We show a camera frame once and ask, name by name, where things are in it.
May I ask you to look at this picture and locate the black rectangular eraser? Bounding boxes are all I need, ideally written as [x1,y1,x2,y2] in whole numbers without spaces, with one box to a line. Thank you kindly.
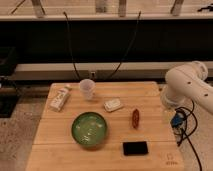
[123,141,148,156]

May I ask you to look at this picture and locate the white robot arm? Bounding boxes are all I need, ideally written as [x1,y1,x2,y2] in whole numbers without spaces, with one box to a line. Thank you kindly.
[161,61,213,115]

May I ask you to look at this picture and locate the translucent white cup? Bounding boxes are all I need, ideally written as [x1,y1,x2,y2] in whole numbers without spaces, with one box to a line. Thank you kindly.
[79,79,95,100]

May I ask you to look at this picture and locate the green ceramic bowl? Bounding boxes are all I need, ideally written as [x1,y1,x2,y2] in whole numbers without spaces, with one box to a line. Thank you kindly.
[71,112,108,148]

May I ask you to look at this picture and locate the white soap bar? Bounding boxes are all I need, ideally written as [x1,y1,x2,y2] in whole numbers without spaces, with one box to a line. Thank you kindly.
[104,98,123,112]

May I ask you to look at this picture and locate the red brown oblong object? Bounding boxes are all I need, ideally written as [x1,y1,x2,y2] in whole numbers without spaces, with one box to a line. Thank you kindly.
[132,109,140,129]

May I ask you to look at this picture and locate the white small carton box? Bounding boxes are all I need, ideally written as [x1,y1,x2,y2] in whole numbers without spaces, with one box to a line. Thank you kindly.
[50,84,71,112]

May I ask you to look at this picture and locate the blue power adapter box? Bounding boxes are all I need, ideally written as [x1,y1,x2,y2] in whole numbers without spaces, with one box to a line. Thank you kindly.
[170,113,185,128]

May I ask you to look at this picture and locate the black box at left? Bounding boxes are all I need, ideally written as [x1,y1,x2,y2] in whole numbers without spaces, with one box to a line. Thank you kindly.
[0,47,18,118]

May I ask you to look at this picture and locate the black left hanging cable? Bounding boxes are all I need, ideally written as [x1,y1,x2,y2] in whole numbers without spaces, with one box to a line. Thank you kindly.
[63,11,82,81]

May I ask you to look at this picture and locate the black hanging cable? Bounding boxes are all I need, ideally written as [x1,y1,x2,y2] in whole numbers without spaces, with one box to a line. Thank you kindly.
[105,11,142,81]
[63,11,82,81]

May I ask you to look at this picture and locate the black right hanging cable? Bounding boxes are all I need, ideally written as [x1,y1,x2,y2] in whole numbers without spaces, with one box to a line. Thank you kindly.
[105,11,142,81]

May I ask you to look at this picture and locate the black floor cable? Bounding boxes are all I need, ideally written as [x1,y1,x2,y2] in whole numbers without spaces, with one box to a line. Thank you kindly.
[173,99,203,171]

